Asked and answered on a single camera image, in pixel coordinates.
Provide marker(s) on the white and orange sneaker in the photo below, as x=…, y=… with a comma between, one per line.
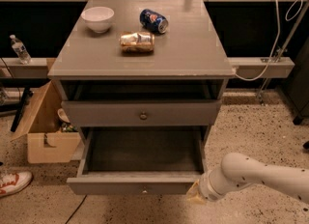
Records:
x=11, y=183

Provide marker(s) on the clear plastic water bottle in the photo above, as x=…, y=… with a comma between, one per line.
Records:
x=20, y=50

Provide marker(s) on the black table leg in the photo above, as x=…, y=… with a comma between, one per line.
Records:
x=20, y=109

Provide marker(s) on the white ceramic bowl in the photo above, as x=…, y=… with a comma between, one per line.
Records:
x=98, y=19

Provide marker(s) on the grey drawer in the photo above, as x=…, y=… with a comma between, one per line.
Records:
x=140, y=160
x=142, y=113

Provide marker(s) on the grey wooden drawer cabinet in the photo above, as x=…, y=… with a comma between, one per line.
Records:
x=188, y=62

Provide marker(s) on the gold crushed can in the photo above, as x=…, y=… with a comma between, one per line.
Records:
x=137, y=42

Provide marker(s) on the blue soda can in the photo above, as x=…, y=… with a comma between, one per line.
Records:
x=153, y=21

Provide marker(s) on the yellow foam padded gripper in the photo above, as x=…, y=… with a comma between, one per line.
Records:
x=204, y=187

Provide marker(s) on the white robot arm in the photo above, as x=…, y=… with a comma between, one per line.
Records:
x=238, y=171

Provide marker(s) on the dark cabinet at right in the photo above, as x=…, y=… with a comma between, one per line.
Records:
x=296, y=86

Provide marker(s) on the open cardboard box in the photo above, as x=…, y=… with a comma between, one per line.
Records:
x=38, y=121

